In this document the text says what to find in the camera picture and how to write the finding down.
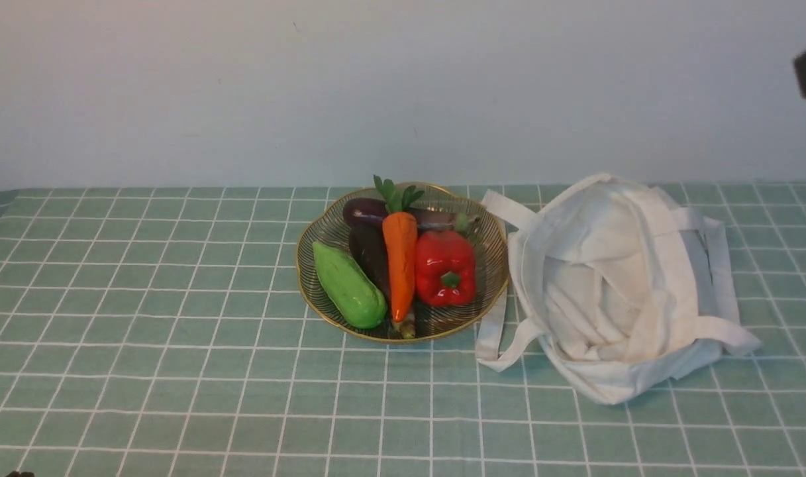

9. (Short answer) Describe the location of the dark purple eggplant front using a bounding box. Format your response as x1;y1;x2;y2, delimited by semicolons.
348;225;416;339

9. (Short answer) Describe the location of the white canvas tote bag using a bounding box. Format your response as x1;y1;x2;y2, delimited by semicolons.
475;174;761;405

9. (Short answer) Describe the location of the red bell pepper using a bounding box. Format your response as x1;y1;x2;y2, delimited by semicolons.
415;230;476;307

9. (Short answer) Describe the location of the gold wire basket bowl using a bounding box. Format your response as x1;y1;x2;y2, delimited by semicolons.
295;182;509;345

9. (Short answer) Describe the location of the dark purple eggplant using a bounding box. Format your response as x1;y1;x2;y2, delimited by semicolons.
342;198;481;235
348;225;416;339

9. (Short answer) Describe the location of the green checkered tablecloth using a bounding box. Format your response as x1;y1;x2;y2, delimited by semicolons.
0;184;806;476

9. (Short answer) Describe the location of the dark purple eggplant rear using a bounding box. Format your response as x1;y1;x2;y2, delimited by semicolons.
342;198;481;235

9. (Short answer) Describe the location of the orange carrot green top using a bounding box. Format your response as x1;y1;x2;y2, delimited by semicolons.
373;175;425;328

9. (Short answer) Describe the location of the green chayote squash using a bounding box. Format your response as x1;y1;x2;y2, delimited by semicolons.
312;241;387;329

